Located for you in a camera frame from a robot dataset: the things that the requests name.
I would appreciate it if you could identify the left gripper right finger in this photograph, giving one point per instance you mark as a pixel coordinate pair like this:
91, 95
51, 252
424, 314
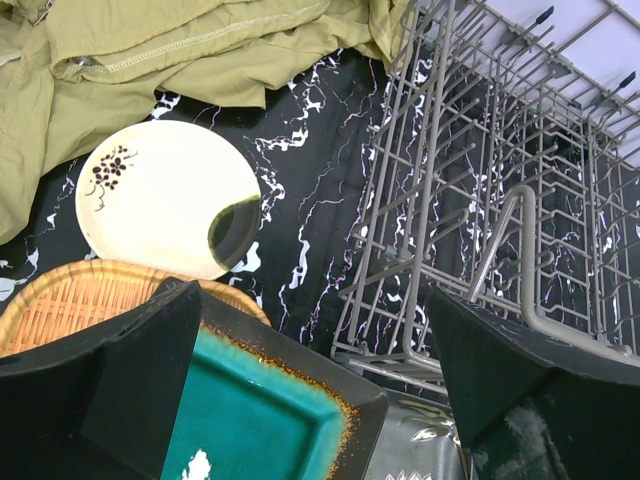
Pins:
531, 407

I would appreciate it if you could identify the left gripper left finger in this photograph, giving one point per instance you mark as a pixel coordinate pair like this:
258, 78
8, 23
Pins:
101, 403

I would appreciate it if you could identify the teal square ceramic dish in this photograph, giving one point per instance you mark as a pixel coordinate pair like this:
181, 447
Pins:
258, 405

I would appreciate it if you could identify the woven bamboo basket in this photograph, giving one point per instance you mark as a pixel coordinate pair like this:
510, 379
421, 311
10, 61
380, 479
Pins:
72, 298

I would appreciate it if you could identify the cream round floral plate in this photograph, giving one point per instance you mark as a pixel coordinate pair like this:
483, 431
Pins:
170, 195

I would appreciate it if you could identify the olive green cloth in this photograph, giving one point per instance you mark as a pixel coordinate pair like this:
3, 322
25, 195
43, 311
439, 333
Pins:
75, 72

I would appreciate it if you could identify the grey wire dish rack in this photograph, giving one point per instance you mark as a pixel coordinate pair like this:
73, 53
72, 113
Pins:
506, 169

